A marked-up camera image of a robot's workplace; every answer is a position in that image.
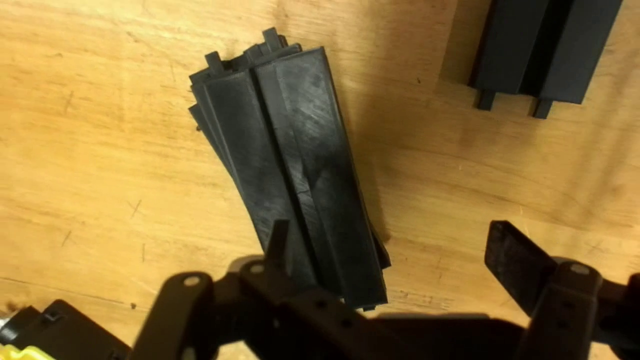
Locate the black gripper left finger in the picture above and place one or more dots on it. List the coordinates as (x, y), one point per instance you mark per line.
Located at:
(192, 306)

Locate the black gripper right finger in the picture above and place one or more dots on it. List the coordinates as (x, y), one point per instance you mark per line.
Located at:
(566, 306)

